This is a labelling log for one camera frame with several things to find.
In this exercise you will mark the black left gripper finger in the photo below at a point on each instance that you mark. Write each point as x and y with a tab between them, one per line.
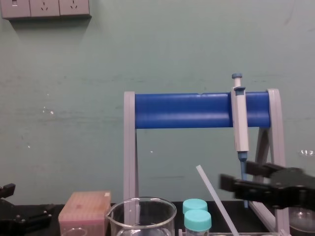
7	189
40	214

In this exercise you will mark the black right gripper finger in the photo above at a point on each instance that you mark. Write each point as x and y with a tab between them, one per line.
251	191
258	170

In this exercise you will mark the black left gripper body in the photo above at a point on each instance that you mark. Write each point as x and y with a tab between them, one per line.
9	218

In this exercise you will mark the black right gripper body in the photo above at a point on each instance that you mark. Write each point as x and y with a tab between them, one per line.
299	186

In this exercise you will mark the clear glass stirring rod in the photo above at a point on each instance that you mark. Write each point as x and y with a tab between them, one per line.
209	187

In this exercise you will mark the clear round glass flask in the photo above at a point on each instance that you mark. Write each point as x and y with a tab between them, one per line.
303	218

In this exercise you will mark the clear plastic tube rack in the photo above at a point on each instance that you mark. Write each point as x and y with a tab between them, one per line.
248	234

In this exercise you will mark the pink pipette tip box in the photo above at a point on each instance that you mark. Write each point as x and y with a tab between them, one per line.
83	206

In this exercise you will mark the white and blue pipette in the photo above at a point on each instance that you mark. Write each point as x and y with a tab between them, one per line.
240	123

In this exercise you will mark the vial with teal cap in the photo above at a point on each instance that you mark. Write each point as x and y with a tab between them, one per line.
195	204
197	218

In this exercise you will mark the large clear glass beaker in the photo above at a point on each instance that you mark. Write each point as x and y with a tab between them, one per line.
170	217

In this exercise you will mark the grey stand with blue bar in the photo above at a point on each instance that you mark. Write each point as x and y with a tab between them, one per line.
184	110

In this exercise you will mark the grey wall socket panel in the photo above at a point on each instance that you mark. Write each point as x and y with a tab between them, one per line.
44	8

